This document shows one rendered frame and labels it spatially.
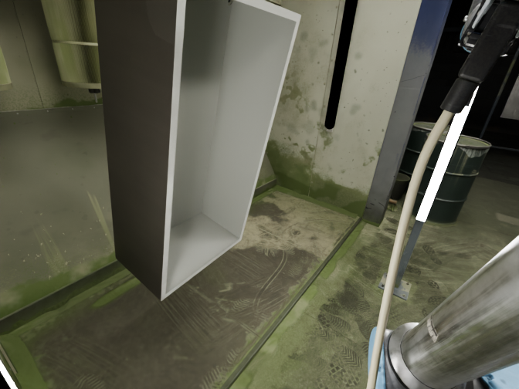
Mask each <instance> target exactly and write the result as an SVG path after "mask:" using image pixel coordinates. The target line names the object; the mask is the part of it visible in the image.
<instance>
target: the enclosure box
mask: <svg viewBox="0 0 519 389"><path fill-rule="evenodd" d="M94 7H95V16H96V26H97V44H98V53H99V63H100V81H101V90H102V100H103V118H104V127H105V137H106V146H107V164H108V174H109V183H110V201H111V211H112V220H113V230H114V248H115V257H116V259H117V260H118V261H119V262H120V263H121V264H122V265H123V266H124V267H125V268H126V269H127V270H128V271H130V272H131V273H132V274H133V275H134V276H135V277H136V278H137V279H138V280H139V281H140V282H141V283H142V284H143V285H145V286H146V287H147V288H148V289H149V290H150V291H151V292H152V293H153V294H154V295H155V296H156V297H157V298H158V299H160V301H162V300H163V299H165V298H166V297H167V296H169V295H170V294H171V293H173V292H174V291H175V290H176V289H178V288H179V287H180V286H182V285H183V284H184V283H186V282H187V281H189V280H190V279H191V278H192V277H193V276H195V275H196V274H197V273H199V272H200V271H202V270H203V269H204V268H205V267H206V266H208V265H209V264H211V263H212V262H213V261H215V260H216V259H217V258H218V257H220V256H221V255H222V254H224V253H225V252H226V251H228V250H229V249H230V248H232V247H233V246H234V245H235V244H237V243H238V242H240V241H241V240H242V236H243V232H244V228H245V225H246V220H247V217H248V214H249V209H250V205H251V202H252V199H253V194H254V191H255V188H256V182H257V179H258V177H259V173H260V168H261V165H262V162H263V156H264V154H265V150H266V145H267V142H268V139H269V135H270V131H271V127H272V124H273V119H274V116H275V112H276V108H277V104H278V101H279V98H280V93H281V90H282V87H283V81H284V78H285V75H286V72H287V67H288V64H289V61H290V55H291V53H292V49H293V44H294V41H295V38H296V34H297V30H298V26H299V23H300V18H301V15H300V14H297V13H296V12H292V11H290V10H288V9H285V8H282V7H280V6H278V5H274V4H273V3H270V2H267V1H265V0H233V2H232V4H231V5H229V3H228V0H94Z"/></svg>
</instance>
